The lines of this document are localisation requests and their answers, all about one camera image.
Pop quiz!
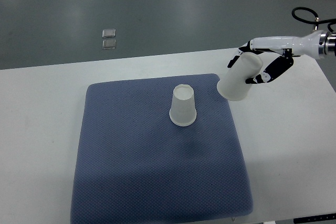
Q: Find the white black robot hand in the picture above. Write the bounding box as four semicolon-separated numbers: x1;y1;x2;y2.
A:
227;30;327;84

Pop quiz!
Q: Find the white paper cup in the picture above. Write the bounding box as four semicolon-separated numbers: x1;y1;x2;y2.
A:
169;84;197;127
217;52;263;101

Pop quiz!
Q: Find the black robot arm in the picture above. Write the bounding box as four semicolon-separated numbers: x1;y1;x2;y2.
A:
227;30;335;84

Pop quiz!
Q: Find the white paper cup on mat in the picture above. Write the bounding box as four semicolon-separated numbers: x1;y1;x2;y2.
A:
169;84;197;127

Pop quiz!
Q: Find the upper metal floor plate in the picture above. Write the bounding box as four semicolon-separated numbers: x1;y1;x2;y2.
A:
102;28;116;38

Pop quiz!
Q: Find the blue quilted mat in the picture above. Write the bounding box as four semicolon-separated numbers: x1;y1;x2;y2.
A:
70;74;253;223

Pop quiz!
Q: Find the black table control panel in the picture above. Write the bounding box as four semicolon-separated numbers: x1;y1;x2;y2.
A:
293;213;335;223

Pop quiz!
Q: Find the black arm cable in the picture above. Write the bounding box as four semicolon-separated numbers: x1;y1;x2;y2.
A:
291;7;336;32

